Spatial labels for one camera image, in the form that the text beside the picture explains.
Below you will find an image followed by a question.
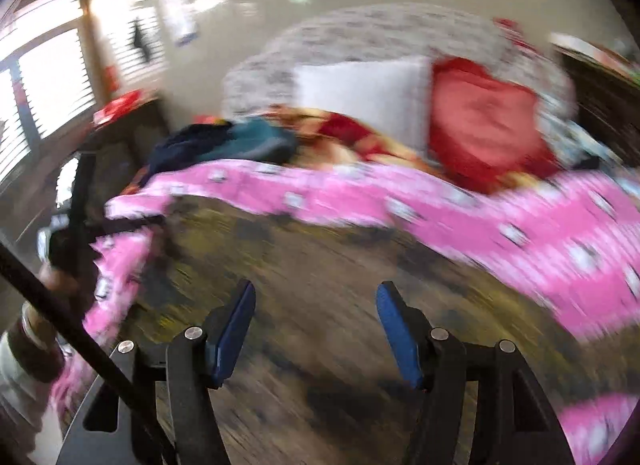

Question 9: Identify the dark floral patterned garment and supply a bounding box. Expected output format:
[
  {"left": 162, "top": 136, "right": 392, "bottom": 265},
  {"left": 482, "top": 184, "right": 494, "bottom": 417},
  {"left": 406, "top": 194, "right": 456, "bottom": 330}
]
[{"left": 122, "top": 196, "right": 639, "bottom": 464}]

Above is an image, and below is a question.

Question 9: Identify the dark blue teal clothes pile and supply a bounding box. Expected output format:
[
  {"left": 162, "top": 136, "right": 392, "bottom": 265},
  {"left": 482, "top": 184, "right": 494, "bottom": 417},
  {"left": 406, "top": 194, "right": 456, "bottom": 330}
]
[{"left": 139, "top": 117, "right": 298, "bottom": 188}]

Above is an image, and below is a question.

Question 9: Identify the person's left hand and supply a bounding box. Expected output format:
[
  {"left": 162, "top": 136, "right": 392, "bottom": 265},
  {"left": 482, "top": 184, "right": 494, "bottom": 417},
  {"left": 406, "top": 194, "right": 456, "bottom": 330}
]
[{"left": 15, "top": 263, "right": 96, "bottom": 355}]

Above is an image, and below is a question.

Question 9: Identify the dark side table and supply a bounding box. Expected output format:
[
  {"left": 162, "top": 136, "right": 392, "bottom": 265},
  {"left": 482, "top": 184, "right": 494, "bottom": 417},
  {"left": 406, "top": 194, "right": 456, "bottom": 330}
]
[{"left": 79, "top": 96, "right": 170, "bottom": 206}]

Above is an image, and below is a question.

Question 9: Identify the pink penguin blanket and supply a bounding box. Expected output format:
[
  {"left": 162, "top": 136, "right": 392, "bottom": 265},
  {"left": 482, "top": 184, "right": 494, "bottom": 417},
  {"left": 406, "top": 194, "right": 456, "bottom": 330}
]
[{"left": 49, "top": 156, "right": 640, "bottom": 465}]

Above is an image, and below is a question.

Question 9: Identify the floral padded headboard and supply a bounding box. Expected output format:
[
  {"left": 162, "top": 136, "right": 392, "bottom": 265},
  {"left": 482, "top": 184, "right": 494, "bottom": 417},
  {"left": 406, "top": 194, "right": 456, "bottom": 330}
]
[{"left": 221, "top": 2, "right": 577, "bottom": 119}]

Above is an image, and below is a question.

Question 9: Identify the red yellow blanket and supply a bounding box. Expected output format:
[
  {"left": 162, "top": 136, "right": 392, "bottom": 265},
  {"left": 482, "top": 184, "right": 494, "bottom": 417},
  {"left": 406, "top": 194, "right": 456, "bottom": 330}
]
[{"left": 264, "top": 105, "right": 442, "bottom": 177}]

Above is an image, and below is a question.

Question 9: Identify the red heart cushion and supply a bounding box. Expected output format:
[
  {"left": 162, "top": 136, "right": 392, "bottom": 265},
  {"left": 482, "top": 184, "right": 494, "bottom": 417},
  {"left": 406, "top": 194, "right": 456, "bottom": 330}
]
[{"left": 427, "top": 58, "right": 560, "bottom": 194}]

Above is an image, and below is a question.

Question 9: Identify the white square pillow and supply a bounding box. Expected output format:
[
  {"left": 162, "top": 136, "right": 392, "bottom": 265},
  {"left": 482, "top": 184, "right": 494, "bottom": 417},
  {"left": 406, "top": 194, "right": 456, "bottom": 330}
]
[{"left": 293, "top": 56, "right": 432, "bottom": 155}]

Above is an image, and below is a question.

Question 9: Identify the black cable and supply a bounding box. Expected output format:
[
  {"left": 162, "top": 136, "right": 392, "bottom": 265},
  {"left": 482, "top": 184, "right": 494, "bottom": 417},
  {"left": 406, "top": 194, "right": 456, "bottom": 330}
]
[{"left": 0, "top": 242, "right": 177, "bottom": 465}]

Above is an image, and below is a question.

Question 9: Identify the dark cloth hanging on wall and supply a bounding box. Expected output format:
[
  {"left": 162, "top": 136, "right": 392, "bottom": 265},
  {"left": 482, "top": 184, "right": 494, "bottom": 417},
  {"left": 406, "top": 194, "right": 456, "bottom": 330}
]
[{"left": 132, "top": 20, "right": 152, "bottom": 64}]

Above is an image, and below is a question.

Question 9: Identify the wall calendar poster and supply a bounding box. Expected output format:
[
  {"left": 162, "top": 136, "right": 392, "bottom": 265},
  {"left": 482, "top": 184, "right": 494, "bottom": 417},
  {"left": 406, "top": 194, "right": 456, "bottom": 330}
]
[{"left": 160, "top": 0, "right": 198, "bottom": 46}]

